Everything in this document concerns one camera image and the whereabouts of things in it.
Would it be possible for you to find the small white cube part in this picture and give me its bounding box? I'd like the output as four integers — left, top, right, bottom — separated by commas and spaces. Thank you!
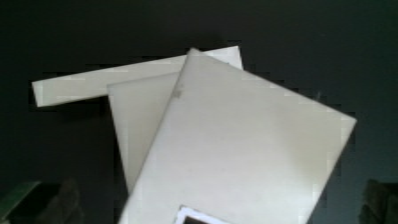
109, 51, 356, 224

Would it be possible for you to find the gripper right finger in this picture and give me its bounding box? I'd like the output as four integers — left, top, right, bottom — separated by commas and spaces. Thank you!
360, 180, 398, 224

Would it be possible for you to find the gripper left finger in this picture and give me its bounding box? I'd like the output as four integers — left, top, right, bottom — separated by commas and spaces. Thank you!
0, 179, 84, 224

